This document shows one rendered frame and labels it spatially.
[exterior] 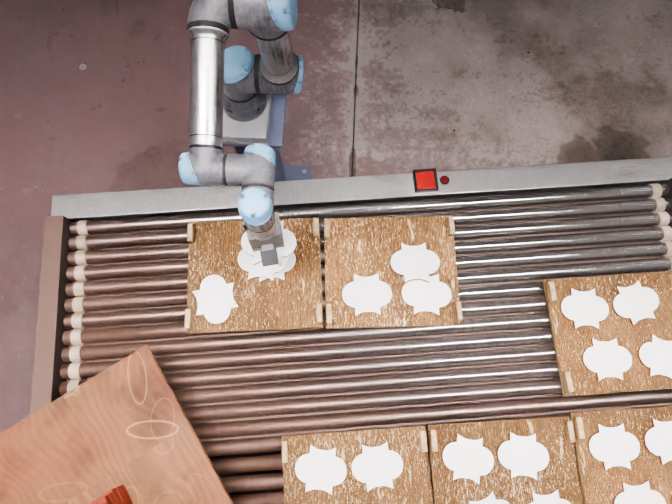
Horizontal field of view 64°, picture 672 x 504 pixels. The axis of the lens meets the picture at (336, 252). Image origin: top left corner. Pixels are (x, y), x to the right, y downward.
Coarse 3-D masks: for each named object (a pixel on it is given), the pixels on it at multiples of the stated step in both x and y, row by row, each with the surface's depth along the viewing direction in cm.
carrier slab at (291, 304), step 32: (224, 224) 169; (288, 224) 169; (192, 256) 166; (224, 256) 166; (192, 288) 163; (256, 288) 164; (288, 288) 164; (320, 288) 164; (192, 320) 161; (256, 320) 161; (288, 320) 161
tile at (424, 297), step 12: (432, 276) 164; (408, 288) 163; (420, 288) 163; (432, 288) 163; (444, 288) 163; (408, 300) 162; (420, 300) 162; (432, 300) 162; (444, 300) 162; (432, 312) 162
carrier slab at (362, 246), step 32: (352, 224) 170; (384, 224) 170; (416, 224) 170; (352, 256) 167; (384, 256) 167; (448, 256) 167; (352, 320) 161; (384, 320) 162; (416, 320) 162; (448, 320) 162
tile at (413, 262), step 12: (396, 252) 166; (408, 252) 166; (420, 252) 166; (432, 252) 166; (396, 264) 165; (408, 264) 165; (420, 264) 165; (432, 264) 165; (408, 276) 163; (420, 276) 163
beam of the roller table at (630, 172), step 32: (640, 160) 179; (128, 192) 174; (160, 192) 174; (192, 192) 174; (224, 192) 174; (288, 192) 175; (320, 192) 175; (352, 192) 175; (384, 192) 175; (448, 192) 175; (480, 192) 176; (512, 192) 178
